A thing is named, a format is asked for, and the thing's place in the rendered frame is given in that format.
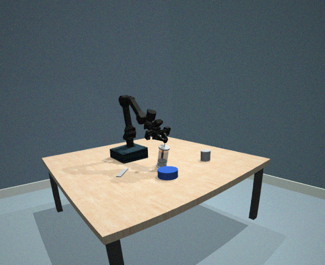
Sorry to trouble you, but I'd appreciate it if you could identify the blue short cylinder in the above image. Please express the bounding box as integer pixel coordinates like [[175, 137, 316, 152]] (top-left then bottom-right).
[[157, 166, 178, 181]]

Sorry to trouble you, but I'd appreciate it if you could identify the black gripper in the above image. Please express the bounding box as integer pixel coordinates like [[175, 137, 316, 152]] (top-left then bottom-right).
[[145, 125, 171, 141]]

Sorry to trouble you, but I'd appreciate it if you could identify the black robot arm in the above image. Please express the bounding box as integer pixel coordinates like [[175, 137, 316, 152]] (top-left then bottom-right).
[[119, 95, 163, 148]]

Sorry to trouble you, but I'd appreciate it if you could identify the grey cylinder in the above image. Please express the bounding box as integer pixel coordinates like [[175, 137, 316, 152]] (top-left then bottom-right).
[[201, 149, 211, 162]]

